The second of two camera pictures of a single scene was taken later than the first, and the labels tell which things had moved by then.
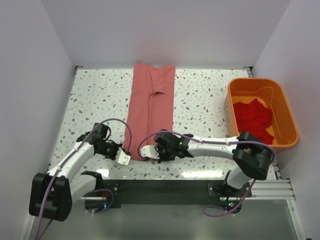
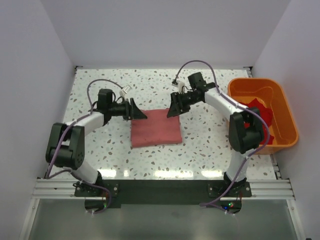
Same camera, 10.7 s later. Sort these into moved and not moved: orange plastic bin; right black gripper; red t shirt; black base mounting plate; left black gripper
Moved: right black gripper; left black gripper
Not moved: red t shirt; orange plastic bin; black base mounting plate
